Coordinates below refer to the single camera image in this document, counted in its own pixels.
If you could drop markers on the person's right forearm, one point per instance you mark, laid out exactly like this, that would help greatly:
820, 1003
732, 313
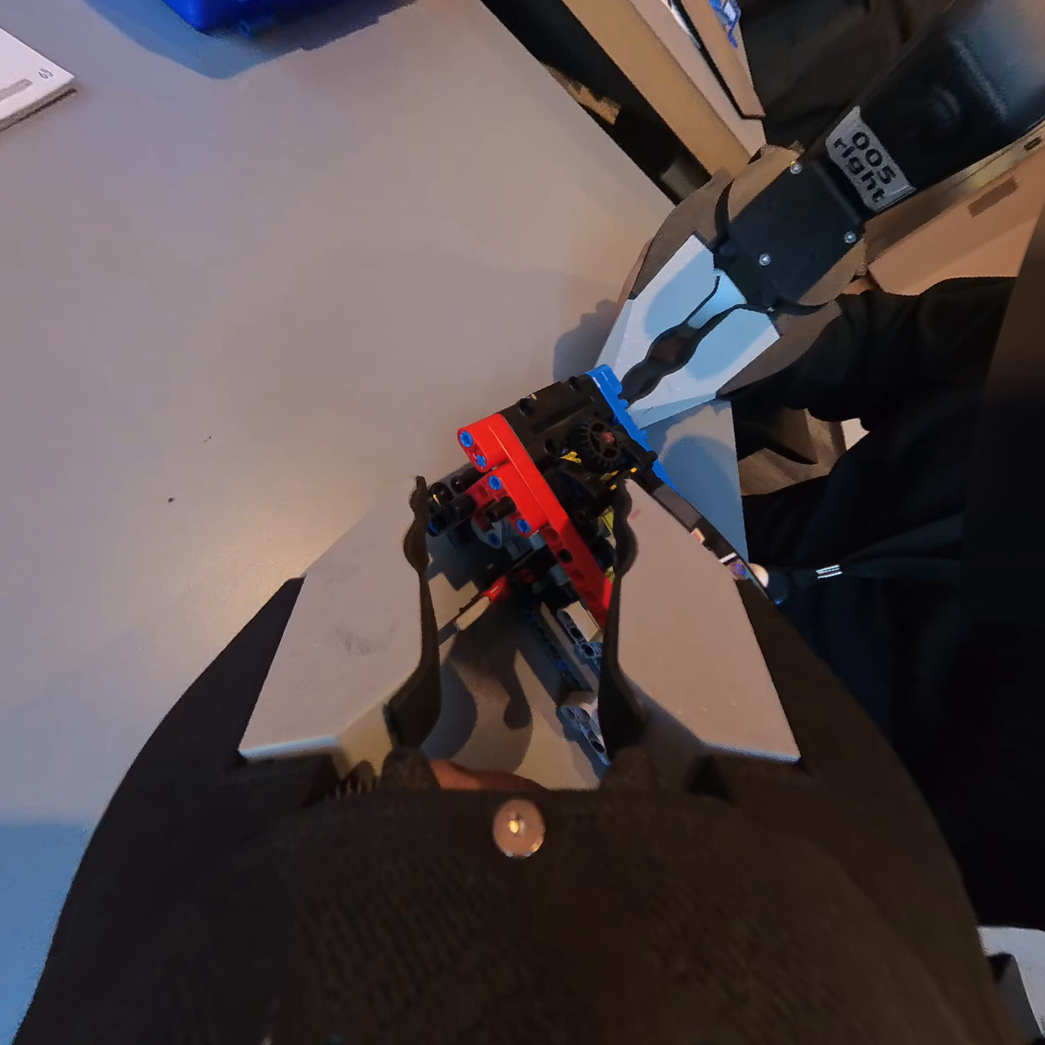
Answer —
898, 351

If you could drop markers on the dark cloth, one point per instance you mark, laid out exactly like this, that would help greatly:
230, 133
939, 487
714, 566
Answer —
800, 65

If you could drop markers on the blue storage bin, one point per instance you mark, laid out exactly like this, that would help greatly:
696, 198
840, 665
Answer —
228, 12

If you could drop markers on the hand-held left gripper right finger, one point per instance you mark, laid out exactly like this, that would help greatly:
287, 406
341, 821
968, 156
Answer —
694, 653

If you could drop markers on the toy brick car model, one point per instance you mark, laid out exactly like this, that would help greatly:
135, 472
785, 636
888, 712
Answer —
506, 457

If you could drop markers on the grey desk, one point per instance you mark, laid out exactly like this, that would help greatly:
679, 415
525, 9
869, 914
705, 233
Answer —
245, 326

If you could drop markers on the grey table with beige edge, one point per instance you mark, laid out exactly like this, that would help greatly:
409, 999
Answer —
653, 73

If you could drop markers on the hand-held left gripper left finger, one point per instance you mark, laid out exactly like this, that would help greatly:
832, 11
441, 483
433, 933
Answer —
343, 645

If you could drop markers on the instruction booklet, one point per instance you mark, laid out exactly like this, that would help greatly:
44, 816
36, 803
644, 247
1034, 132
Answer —
24, 82

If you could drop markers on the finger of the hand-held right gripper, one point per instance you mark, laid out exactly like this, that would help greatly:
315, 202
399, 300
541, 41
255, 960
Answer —
661, 302
718, 359

